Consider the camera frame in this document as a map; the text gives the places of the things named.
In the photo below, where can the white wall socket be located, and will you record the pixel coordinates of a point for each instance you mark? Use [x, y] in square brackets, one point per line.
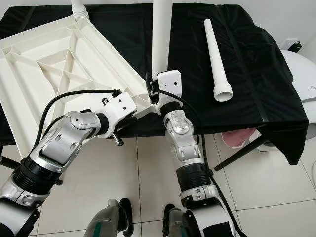
[289, 43]

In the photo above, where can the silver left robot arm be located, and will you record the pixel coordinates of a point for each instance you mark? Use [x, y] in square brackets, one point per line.
[59, 158]

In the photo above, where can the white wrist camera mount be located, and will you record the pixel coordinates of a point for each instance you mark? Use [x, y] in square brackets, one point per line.
[168, 84]
[121, 104]

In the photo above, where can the black metal table leg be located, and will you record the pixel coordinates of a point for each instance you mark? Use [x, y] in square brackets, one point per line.
[239, 153]
[10, 162]

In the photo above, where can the grey robot left leg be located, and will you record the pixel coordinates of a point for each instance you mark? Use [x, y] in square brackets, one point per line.
[108, 222]

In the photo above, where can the pink object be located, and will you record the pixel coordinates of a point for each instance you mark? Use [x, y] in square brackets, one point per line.
[237, 138]

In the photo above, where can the black power plug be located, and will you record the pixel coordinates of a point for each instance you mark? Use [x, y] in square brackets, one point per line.
[295, 47]

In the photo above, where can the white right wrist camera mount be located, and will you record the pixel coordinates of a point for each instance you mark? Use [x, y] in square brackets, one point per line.
[168, 84]

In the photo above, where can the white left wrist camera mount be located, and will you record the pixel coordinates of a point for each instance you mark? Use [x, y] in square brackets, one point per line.
[121, 104]

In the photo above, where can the white plastic table leg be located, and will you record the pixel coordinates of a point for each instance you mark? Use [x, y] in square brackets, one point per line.
[79, 7]
[215, 54]
[160, 34]

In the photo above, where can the black tablecloth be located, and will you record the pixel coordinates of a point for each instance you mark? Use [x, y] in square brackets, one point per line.
[266, 74]

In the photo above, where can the grey robot leg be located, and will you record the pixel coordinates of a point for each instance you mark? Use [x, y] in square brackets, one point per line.
[177, 224]
[108, 222]

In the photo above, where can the grey robot right leg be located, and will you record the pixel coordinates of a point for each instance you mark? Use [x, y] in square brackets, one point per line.
[177, 224]

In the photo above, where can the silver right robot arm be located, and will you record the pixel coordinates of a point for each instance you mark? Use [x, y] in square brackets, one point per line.
[187, 153]

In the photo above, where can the white plastic table top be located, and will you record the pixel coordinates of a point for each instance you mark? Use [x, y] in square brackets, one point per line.
[39, 74]

